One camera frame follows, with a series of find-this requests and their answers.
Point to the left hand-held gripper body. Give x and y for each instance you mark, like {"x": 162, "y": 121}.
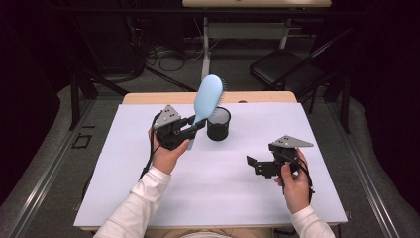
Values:
{"x": 170, "y": 132}

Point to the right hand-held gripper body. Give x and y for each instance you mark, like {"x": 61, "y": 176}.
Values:
{"x": 285, "y": 153}

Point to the black mesh pen holder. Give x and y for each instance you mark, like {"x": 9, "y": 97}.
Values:
{"x": 218, "y": 132}

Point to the light blue hairbrush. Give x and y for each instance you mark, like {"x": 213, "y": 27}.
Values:
{"x": 208, "y": 95}

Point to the person's left hand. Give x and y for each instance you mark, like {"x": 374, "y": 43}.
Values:
{"x": 165, "y": 158}

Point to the person's right hand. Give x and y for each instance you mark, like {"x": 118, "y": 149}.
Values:
{"x": 295, "y": 188}

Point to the white table mat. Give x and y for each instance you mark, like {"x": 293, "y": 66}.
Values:
{"x": 214, "y": 185}

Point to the black metal floor bar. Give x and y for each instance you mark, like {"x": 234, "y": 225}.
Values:
{"x": 171, "y": 79}

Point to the black folding chair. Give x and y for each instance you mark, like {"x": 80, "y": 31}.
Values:
{"x": 280, "y": 64}

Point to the black metal stand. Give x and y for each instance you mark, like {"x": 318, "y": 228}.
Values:
{"x": 74, "y": 99}

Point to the white-framed desk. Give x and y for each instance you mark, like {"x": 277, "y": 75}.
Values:
{"x": 247, "y": 30}

